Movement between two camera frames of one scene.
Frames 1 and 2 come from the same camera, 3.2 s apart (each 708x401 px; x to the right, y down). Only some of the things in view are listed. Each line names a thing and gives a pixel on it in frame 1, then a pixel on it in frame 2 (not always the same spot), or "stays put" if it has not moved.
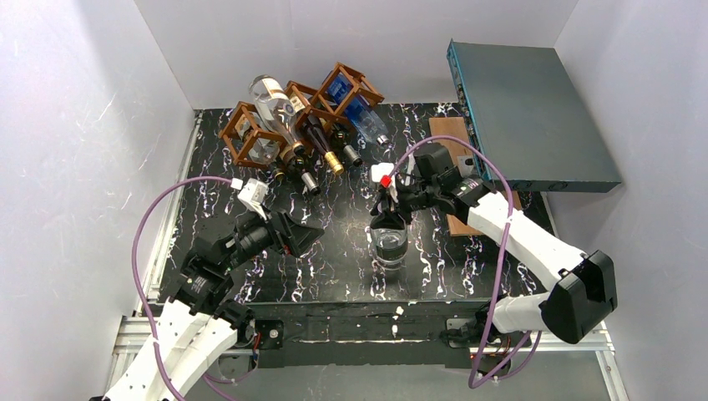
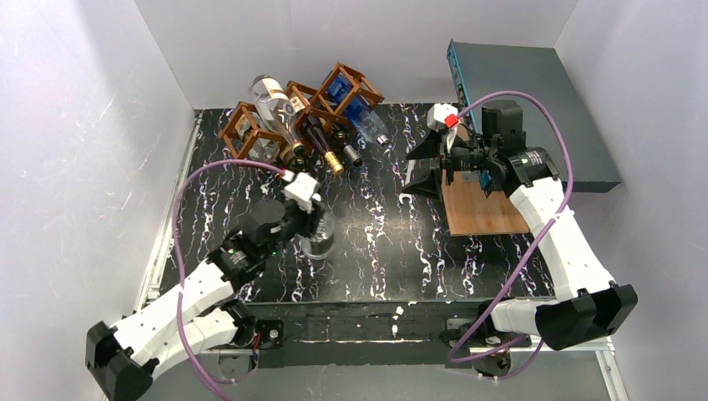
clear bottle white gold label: [275, 109] stays put
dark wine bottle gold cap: [316, 129] stays put
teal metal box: [525, 113] stays put
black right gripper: [391, 200] → [442, 164]
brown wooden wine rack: [298, 111] stays put
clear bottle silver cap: [390, 246] → [321, 243]
